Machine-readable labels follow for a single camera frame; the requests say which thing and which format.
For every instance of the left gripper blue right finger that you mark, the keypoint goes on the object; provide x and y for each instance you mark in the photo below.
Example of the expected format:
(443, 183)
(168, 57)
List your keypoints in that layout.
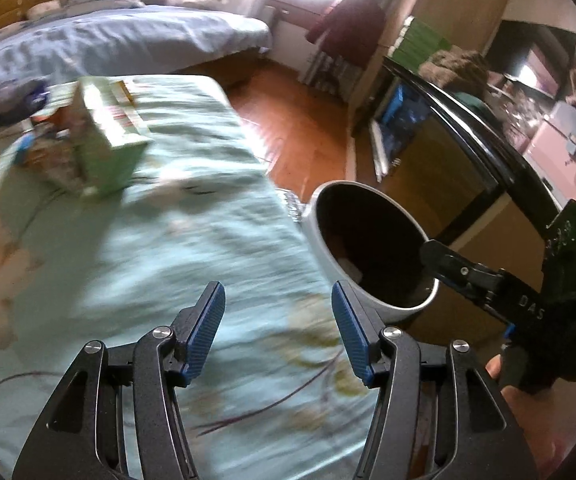
(475, 435)

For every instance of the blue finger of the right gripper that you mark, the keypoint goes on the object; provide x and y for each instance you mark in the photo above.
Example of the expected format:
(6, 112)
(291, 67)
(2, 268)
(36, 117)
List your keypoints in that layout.
(473, 281)
(509, 330)

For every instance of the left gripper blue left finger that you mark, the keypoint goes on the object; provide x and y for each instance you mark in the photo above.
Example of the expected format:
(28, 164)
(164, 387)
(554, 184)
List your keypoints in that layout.
(80, 432)

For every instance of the green carton box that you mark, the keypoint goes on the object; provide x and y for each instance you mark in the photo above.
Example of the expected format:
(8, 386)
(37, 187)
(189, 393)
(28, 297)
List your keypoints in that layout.
(108, 134)

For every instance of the red colourful candy wrapper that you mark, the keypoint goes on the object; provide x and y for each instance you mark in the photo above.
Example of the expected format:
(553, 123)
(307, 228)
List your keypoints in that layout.
(50, 149)

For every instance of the blue tissue pack wrapper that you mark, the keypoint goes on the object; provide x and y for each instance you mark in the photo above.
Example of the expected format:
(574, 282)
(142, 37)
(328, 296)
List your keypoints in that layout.
(21, 98)

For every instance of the round black white trash bin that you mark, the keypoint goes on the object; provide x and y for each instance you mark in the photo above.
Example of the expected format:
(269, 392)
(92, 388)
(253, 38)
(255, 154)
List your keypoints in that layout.
(360, 235)

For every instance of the person's right hand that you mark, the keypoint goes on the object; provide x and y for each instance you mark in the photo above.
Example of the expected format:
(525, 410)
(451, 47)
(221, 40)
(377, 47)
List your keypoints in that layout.
(535, 415)

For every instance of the black tv cabinet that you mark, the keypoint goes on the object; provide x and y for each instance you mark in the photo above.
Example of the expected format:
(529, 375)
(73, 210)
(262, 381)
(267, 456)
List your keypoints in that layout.
(442, 161)

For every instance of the pink storage box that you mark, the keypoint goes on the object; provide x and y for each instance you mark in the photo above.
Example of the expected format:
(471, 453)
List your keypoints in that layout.
(552, 152)

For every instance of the teal floral bed cover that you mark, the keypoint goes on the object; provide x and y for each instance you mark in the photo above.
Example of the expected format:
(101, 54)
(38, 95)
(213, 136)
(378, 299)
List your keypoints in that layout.
(277, 398)

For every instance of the brown plush toy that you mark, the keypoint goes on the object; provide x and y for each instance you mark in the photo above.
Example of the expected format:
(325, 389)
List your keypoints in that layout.
(457, 70)

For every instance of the black television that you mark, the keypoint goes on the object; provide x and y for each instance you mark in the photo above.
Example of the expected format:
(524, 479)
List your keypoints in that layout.
(536, 55)

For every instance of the stack of green boxes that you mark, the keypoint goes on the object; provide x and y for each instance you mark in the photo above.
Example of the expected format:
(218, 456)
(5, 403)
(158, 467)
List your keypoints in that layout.
(416, 43)

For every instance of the wooden wardrobe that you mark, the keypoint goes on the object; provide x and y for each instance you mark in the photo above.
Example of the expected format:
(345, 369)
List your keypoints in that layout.
(470, 24)

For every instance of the dark coat on rack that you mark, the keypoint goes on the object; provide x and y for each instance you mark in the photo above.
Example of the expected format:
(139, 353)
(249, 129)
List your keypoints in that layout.
(349, 30)

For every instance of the large bed blue sheet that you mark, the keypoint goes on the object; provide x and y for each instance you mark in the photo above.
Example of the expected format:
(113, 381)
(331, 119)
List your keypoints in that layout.
(140, 41)

